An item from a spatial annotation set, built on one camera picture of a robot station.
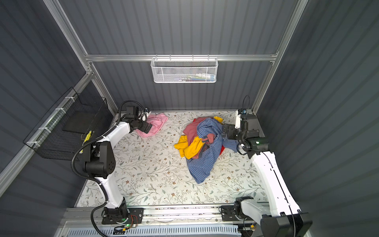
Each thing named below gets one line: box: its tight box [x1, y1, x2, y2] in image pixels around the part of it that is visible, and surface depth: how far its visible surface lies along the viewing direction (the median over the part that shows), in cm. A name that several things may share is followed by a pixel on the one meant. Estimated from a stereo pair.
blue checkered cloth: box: [186, 118, 239, 185], surface depth 88 cm
